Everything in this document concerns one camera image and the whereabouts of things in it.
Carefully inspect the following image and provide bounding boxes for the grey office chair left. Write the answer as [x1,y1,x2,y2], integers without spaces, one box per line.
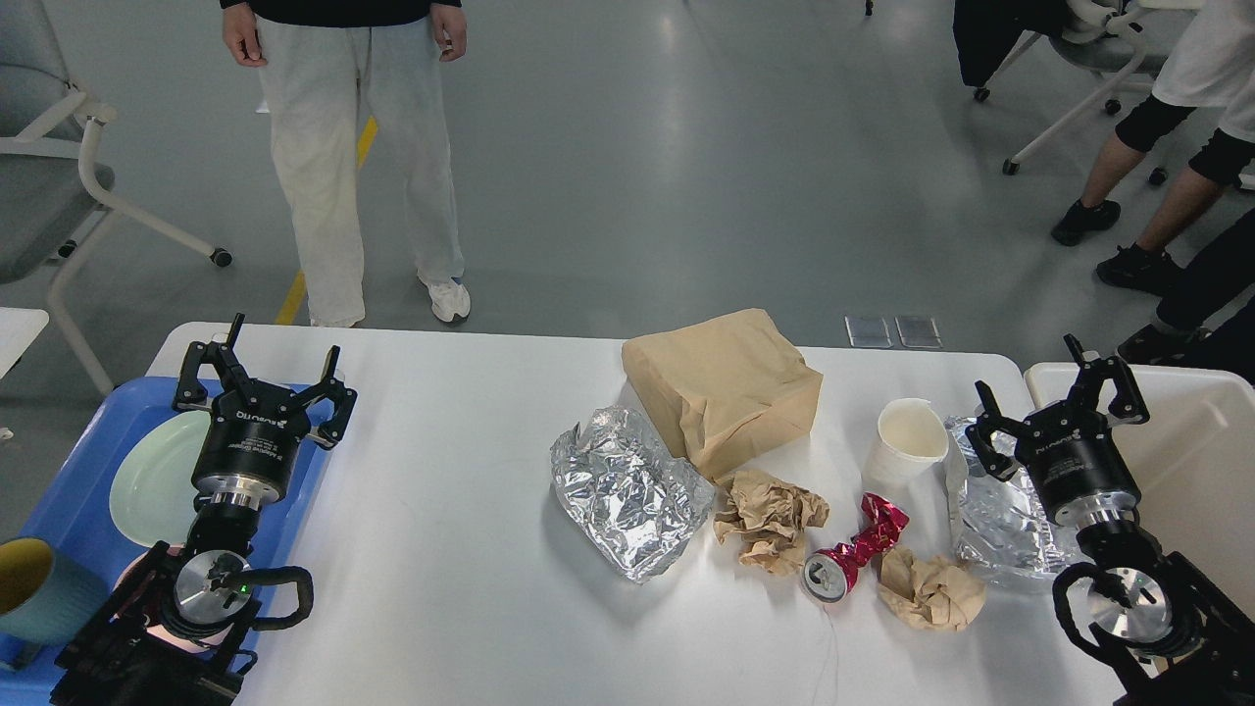
[1,1,232,396]

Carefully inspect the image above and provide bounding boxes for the small crumpled brown paper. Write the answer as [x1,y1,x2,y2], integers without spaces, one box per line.
[879,545,986,631]

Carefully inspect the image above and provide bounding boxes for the teal mug yellow inside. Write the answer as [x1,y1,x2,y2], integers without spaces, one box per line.
[1,535,110,672]

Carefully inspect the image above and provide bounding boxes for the person in light trousers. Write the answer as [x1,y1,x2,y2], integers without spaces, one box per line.
[221,1,472,329]

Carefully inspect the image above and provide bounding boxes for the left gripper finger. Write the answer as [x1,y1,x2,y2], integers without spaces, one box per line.
[173,313,259,413]
[275,345,358,450]

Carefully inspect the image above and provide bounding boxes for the crumpled brown paper ball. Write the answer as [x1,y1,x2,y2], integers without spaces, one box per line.
[714,468,830,577]

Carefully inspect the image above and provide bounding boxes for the white paper cup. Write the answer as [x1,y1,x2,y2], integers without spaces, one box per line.
[862,398,949,493]

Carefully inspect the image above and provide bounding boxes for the white waste bin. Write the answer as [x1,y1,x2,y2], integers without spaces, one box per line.
[1024,362,1255,619]

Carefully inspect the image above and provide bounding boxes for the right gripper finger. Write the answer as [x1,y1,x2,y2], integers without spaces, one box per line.
[965,380,1027,482]
[1063,334,1150,429]

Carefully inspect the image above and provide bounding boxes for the brown paper bag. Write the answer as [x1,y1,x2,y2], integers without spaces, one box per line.
[622,308,825,483]

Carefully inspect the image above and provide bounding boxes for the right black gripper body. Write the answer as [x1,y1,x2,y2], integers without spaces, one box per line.
[1017,406,1141,527]

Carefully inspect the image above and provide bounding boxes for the black jacket on chair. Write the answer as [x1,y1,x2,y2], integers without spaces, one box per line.
[953,0,1071,87]

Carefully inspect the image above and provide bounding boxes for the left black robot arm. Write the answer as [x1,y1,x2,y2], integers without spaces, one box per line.
[50,316,358,705]

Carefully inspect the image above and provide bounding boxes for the crushed red can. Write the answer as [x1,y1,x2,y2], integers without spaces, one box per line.
[801,492,910,603]

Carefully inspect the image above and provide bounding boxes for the crushed clear plastic bottle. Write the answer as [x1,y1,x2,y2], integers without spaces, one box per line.
[944,416,1086,593]

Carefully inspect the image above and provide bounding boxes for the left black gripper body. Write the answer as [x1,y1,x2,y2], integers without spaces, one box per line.
[191,393,311,502]

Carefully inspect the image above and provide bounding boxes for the grey office chair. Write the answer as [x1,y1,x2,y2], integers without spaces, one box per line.
[1,1,232,396]
[1001,1,1205,177]

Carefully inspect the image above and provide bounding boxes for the pink mug dark inside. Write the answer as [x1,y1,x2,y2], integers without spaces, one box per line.
[114,544,231,655]

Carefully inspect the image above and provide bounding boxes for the grey office chair right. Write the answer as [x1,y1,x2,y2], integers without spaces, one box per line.
[1001,1,1205,177]

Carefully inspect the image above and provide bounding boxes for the white side table edge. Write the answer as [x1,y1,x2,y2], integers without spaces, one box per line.
[0,307,50,377]

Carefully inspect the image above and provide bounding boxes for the seated person in black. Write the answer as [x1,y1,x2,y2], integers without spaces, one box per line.
[1050,1,1254,379]

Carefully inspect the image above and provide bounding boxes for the aluminium foil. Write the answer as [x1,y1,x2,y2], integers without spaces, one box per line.
[550,406,717,584]

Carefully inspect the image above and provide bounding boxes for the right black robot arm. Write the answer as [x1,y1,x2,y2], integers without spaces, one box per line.
[968,334,1254,705]

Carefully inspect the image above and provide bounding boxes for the mint green plate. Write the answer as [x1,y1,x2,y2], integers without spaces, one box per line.
[109,411,210,548]

